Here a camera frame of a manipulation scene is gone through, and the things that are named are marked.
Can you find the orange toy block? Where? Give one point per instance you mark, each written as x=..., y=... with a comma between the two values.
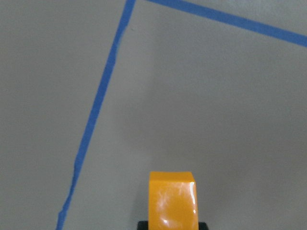
x=172, y=203

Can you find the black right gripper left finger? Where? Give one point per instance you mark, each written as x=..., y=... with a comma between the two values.
x=142, y=225

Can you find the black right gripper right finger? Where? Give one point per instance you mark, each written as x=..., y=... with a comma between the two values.
x=202, y=226

